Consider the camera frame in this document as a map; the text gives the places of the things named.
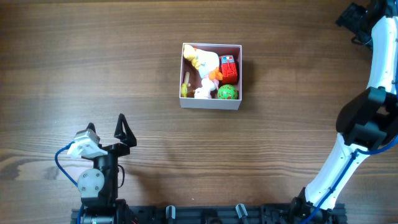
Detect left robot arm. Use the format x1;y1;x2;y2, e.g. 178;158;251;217
68;113;139;224

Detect right blue cable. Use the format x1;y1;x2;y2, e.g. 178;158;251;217
303;62;398;224

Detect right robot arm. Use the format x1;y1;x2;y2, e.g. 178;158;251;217
287;0;397;223

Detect pink hat doll figure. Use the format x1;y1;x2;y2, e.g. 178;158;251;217
194;78;219;99

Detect wooden rattle drum toy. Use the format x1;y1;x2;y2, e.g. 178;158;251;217
180;72;195;98

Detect green patterned ball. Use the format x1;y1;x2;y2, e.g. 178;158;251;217
217;84;239;100

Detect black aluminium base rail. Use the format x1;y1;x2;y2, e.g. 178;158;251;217
70;202;348;224

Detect white plush duck toy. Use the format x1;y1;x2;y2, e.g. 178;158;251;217
183;44;223;81

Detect white box pink interior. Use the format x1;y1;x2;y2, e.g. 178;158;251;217
179;43;243;110

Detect red toy car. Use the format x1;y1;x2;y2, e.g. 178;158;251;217
220;55;238;85

